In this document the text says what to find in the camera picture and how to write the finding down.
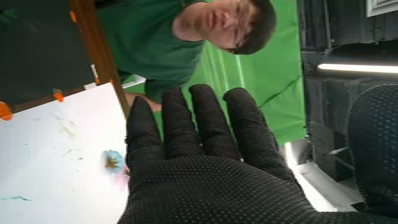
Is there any white sheet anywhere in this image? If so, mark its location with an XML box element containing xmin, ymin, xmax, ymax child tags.
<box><xmin>0</xmin><ymin>81</ymin><xmax>134</xmax><ymax>224</ymax></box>

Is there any person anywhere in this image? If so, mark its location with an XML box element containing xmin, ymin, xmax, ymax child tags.
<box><xmin>95</xmin><ymin>0</ymin><xmax>281</xmax><ymax>113</ymax></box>

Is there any light blue flower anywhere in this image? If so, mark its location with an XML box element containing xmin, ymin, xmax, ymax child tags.
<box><xmin>102</xmin><ymin>149</ymin><xmax>128</xmax><ymax>175</ymax></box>

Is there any dark mat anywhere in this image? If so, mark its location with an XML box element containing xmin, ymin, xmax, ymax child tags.
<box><xmin>0</xmin><ymin>0</ymin><xmax>98</xmax><ymax>108</ymax></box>

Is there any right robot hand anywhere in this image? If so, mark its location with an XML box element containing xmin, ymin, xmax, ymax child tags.
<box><xmin>118</xmin><ymin>83</ymin><xmax>398</xmax><ymax>224</ymax></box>

